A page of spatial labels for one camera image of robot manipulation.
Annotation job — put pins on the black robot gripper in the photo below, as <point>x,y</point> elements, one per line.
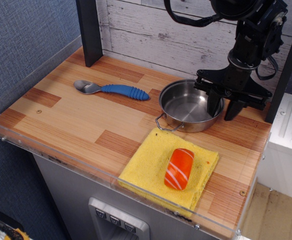
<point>233,83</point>

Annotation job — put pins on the stainless steel pot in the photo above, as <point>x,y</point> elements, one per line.
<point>184,108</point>

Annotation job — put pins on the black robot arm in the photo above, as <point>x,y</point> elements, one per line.
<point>258,37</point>

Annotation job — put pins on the yellow cloth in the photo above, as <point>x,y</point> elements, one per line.
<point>144,174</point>

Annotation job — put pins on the orange salmon sushi toy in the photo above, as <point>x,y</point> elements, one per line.
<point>179,168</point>

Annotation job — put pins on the white ribbed side unit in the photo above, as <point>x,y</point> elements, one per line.
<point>275,168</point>

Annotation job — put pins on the grey cabinet button panel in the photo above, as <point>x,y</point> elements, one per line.
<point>111,223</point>

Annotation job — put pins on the clear acrylic table guard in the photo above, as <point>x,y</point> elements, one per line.
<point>82,142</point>

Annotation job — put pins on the black right frame post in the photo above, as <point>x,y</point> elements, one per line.
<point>280,89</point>

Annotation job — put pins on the black frame post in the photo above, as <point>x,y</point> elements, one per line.
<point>280,89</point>
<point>90,31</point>

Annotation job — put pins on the blue handled metal spoon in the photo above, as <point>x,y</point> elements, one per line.
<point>87,87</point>

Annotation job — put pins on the black left frame post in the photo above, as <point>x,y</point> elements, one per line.
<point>90,31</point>

